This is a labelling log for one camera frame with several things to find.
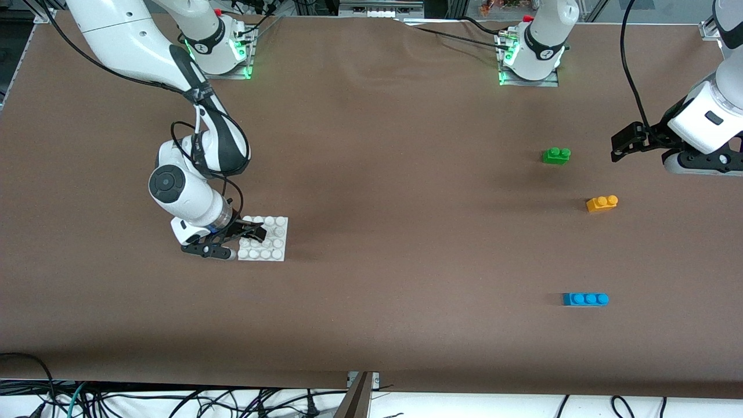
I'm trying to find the white studded base plate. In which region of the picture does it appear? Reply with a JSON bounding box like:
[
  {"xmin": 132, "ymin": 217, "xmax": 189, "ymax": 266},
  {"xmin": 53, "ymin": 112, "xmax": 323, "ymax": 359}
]
[{"xmin": 235, "ymin": 215, "xmax": 289, "ymax": 262}]

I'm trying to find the yellow two-stud toy block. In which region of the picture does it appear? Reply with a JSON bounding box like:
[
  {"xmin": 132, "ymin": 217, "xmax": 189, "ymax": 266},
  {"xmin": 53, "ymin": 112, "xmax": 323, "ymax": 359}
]
[{"xmin": 586, "ymin": 195, "xmax": 619, "ymax": 214}]

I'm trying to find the blue three-stud toy block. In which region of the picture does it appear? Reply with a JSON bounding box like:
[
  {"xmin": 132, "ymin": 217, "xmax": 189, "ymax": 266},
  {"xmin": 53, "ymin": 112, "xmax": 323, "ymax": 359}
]
[{"xmin": 561, "ymin": 292, "xmax": 610, "ymax": 308}]

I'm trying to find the brown table cover sheet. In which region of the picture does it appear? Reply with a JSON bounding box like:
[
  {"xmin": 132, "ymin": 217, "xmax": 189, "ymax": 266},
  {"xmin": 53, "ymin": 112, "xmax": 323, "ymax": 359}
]
[{"xmin": 0, "ymin": 12, "xmax": 743, "ymax": 401}]

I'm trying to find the aluminium profile beam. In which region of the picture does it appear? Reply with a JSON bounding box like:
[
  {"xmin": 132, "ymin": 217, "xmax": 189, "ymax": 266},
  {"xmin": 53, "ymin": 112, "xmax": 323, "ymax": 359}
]
[{"xmin": 333, "ymin": 372, "xmax": 381, "ymax": 418}]

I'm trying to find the white power strip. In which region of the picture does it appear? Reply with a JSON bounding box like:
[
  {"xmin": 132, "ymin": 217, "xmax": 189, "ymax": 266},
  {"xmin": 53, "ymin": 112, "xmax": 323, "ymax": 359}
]
[{"xmin": 339, "ymin": 0, "xmax": 425, "ymax": 19}]

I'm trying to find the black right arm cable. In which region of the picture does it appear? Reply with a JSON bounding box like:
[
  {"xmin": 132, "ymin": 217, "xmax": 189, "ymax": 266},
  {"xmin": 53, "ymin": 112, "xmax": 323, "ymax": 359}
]
[{"xmin": 39, "ymin": 0, "xmax": 252, "ymax": 225}]

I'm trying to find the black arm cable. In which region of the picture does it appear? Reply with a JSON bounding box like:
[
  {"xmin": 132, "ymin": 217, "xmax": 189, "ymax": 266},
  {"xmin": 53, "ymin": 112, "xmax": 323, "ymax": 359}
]
[
  {"xmin": 619, "ymin": 0, "xmax": 659, "ymax": 135},
  {"xmin": 39, "ymin": 0, "xmax": 252, "ymax": 225}
]

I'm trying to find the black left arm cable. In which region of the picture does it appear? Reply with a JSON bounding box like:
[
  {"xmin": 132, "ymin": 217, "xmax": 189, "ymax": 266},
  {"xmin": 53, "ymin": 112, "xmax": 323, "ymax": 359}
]
[{"xmin": 619, "ymin": 0, "xmax": 659, "ymax": 135}]

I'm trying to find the short black table cable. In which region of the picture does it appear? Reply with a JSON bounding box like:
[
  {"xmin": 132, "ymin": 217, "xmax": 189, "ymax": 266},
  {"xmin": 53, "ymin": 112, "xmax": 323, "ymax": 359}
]
[{"xmin": 460, "ymin": 16, "xmax": 511, "ymax": 38}]

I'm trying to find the long black table cable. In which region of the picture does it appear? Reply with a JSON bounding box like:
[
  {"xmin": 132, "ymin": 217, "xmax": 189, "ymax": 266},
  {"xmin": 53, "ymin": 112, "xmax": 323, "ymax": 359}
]
[{"xmin": 406, "ymin": 26, "xmax": 511, "ymax": 47}]

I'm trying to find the teal floor cable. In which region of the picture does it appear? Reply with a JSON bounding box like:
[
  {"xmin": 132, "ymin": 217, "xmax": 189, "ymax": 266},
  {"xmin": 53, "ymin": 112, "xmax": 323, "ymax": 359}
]
[{"xmin": 64, "ymin": 381, "xmax": 89, "ymax": 418}]

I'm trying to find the black looped floor cable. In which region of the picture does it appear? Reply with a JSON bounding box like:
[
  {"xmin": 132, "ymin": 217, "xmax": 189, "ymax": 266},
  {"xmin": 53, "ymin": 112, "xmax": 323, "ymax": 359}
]
[{"xmin": 0, "ymin": 352, "xmax": 57, "ymax": 418}]

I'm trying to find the aluminium frame post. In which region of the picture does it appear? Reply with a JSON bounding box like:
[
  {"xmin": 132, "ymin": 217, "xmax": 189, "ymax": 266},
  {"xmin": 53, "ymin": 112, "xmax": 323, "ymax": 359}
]
[{"xmin": 32, "ymin": 0, "xmax": 60, "ymax": 24}]

